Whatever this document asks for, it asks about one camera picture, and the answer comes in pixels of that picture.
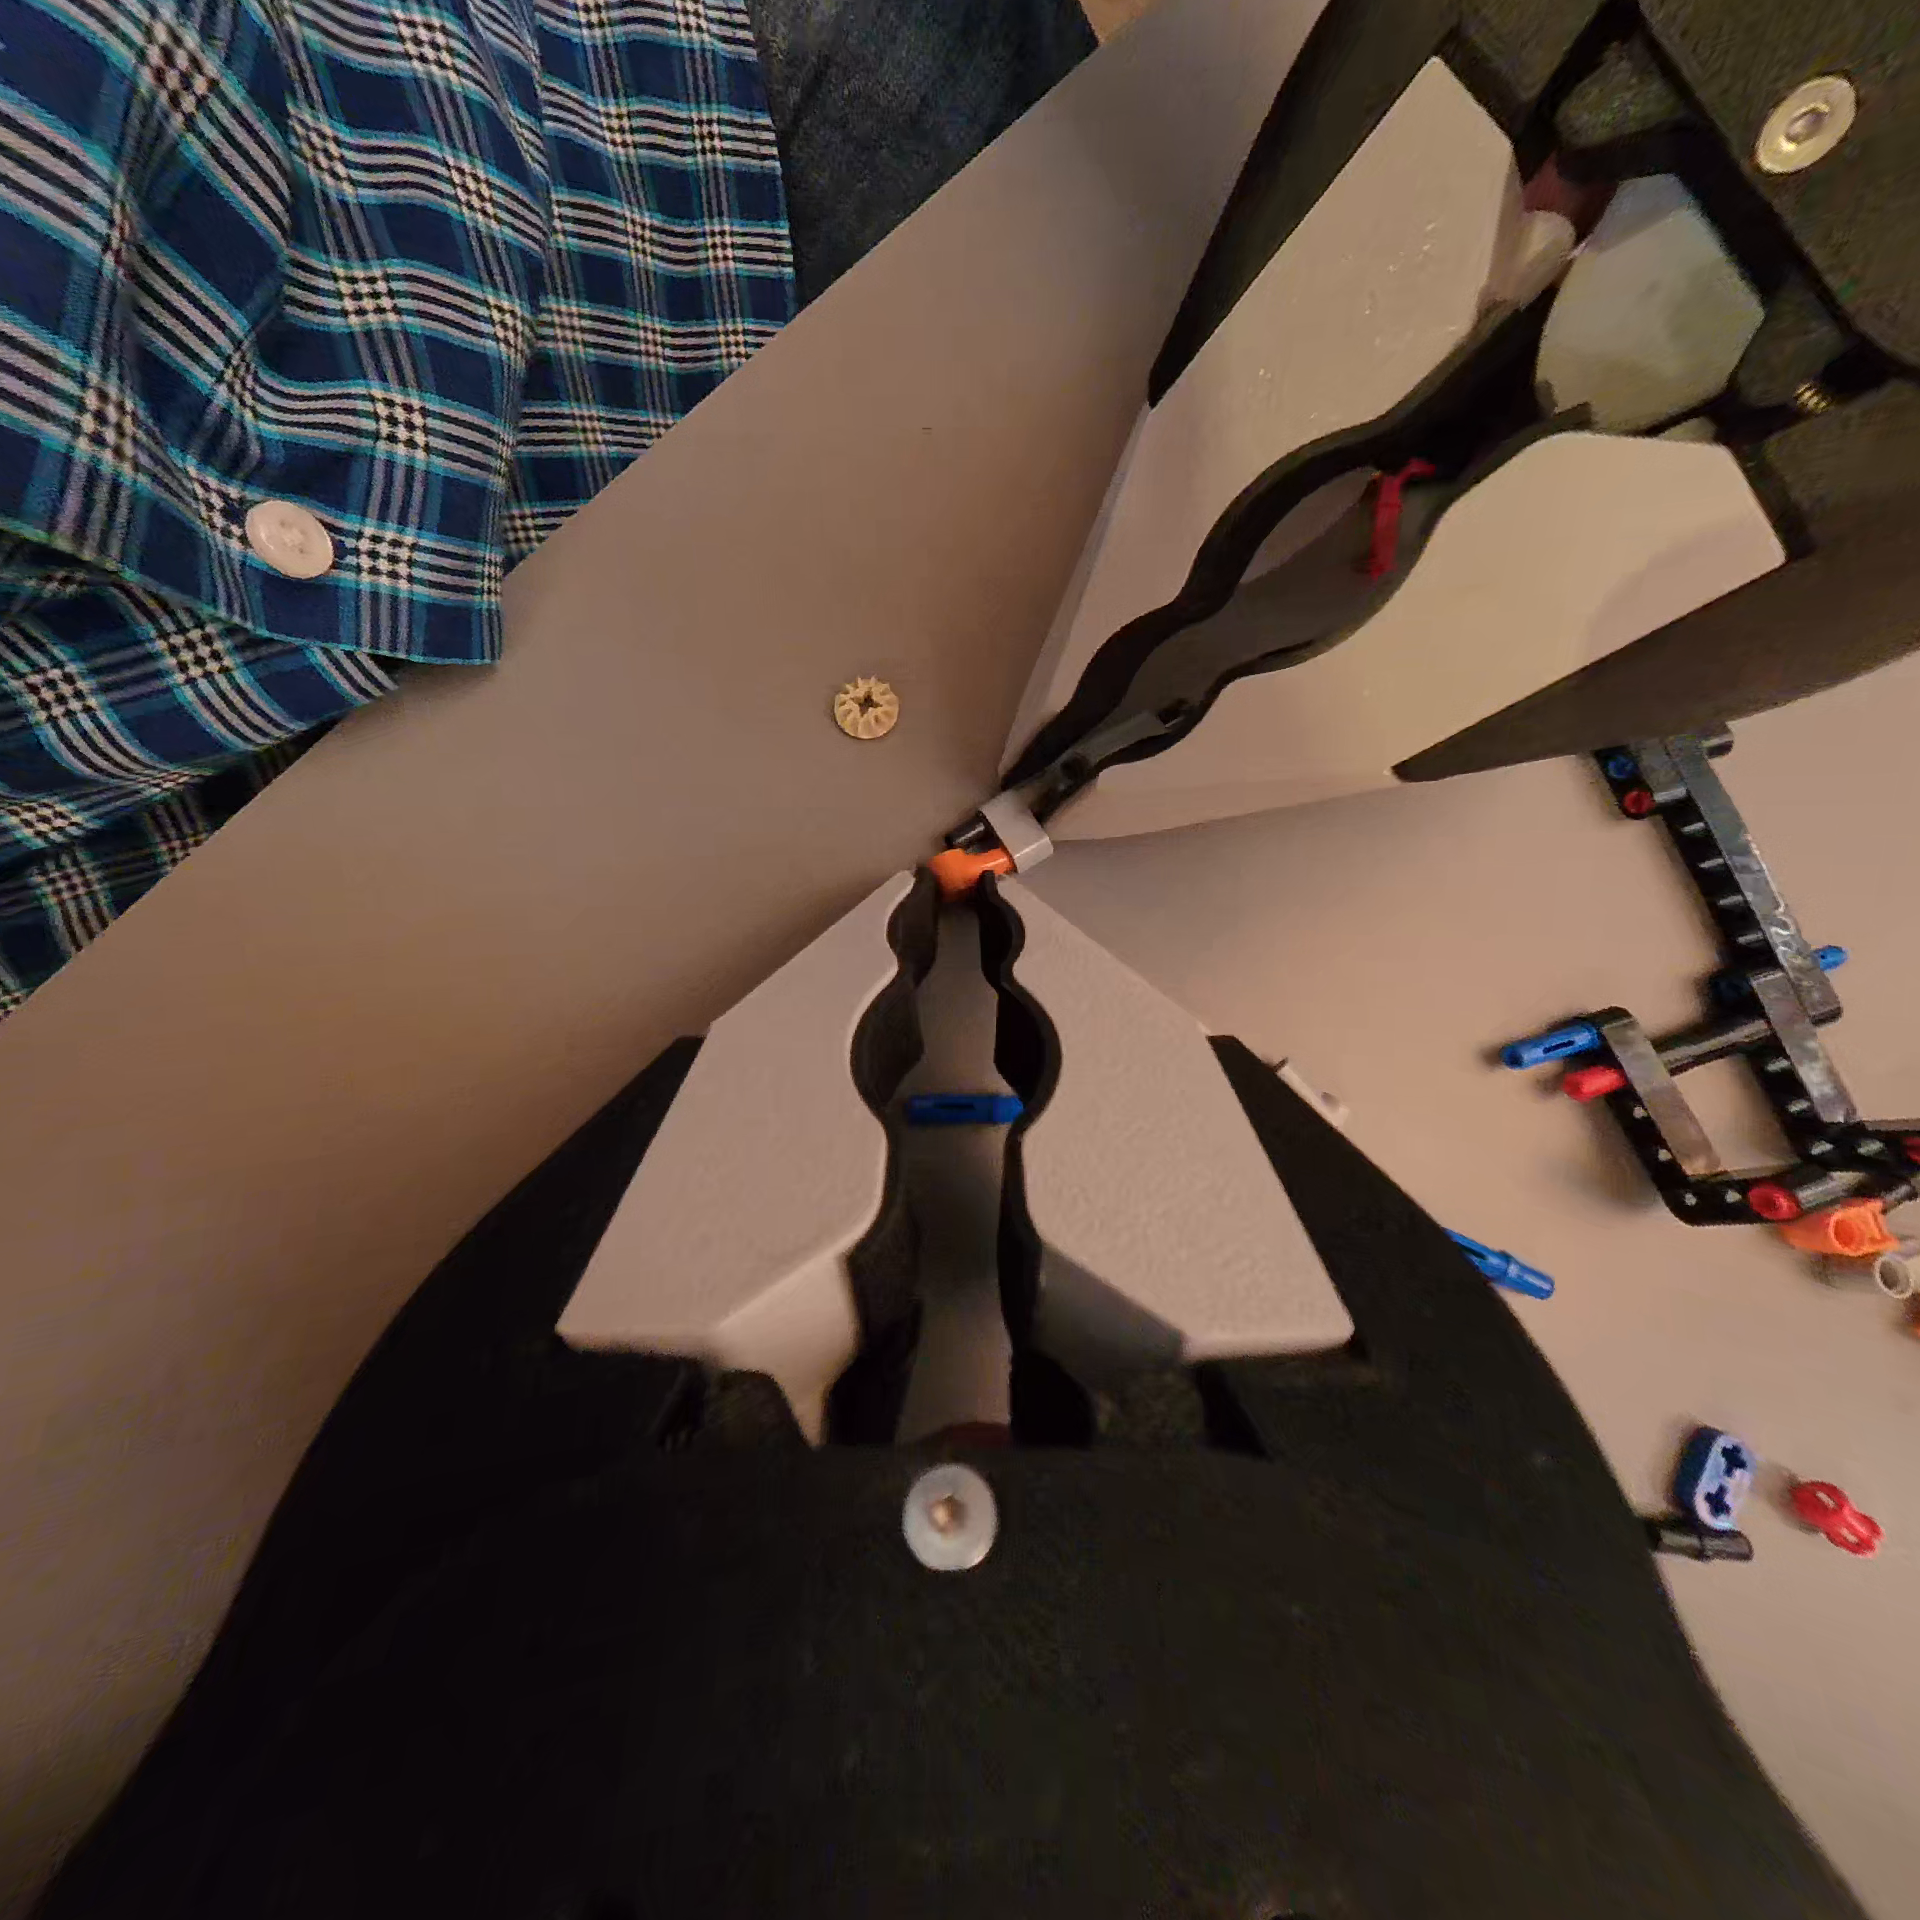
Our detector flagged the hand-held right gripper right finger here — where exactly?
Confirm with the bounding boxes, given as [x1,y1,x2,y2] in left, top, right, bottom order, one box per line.
[974,871,1360,1450]

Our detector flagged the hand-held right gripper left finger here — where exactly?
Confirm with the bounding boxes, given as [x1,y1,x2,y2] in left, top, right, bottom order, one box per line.
[556,871,943,1450]

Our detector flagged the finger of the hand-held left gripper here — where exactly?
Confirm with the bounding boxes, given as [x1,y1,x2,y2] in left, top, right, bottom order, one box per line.
[1045,174,1794,842]
[994,54,1577,791]

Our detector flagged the grey lego axle assembly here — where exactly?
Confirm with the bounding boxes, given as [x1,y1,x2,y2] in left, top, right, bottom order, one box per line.
[943,693,1205,880]

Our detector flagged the long blue lego pin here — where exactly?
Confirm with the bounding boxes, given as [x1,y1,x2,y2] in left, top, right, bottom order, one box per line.
[1441,1231,1555,1298]

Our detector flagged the blue lego two-hole beam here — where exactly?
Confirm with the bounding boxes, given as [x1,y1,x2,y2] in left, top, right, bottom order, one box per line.
[1676,1425,1760,1531]

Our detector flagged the dark blue jeans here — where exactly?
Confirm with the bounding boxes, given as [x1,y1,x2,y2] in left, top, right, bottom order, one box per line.
[744,0,1104,324]

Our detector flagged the blue plaid shirt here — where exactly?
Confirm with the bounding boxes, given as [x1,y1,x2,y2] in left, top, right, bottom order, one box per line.
[0,0,798,1022]

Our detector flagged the black lego technic frame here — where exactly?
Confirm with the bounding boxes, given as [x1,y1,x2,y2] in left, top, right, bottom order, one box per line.
[1499,727,1920,1231]

